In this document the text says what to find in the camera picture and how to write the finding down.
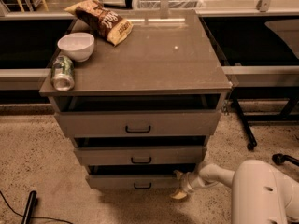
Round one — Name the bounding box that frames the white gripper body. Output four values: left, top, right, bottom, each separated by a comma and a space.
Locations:
180, 172, 206, 193

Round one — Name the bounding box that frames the grey bottom drawer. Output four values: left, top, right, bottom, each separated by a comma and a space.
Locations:
86, 163, 196, 189

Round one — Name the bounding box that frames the grey drawer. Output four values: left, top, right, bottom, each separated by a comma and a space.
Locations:
86, 163, 196, 189
50, 93, 224, 138
74, 136, 206, 166

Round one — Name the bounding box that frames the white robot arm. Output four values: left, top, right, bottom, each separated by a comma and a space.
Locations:
171, 160, 299, 224

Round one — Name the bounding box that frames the grey top drawer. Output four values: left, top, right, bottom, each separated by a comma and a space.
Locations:
50, 93, 224, 138

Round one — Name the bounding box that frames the grey drawer cabinet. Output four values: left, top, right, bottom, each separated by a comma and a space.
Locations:
39, 8, 234, 190

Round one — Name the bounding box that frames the grey middle drawer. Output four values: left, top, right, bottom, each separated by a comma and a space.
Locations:
74, 136, 206, 166

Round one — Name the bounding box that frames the black caster leg right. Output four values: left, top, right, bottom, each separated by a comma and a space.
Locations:
272, 153, 299, 166

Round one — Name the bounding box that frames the black stand leg left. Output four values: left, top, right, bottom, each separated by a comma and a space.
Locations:
21, 190, 37, 224

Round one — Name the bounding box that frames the green soda can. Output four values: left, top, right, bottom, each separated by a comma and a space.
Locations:
51, 55, 75, 91

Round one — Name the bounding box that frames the brown chip bag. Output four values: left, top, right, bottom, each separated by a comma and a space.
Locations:
65, 0, 133, 46

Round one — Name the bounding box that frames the white bowl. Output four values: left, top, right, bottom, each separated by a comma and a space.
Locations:
57, 32, 95, 62

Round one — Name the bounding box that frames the black table leg frame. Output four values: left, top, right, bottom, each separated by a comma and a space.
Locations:
231, 97, 299, 151

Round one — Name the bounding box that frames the black cable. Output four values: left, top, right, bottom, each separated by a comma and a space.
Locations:
0, 189, 74, 224

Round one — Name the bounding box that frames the wire mesh basket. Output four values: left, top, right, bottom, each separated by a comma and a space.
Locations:
133, 0, 206, 9

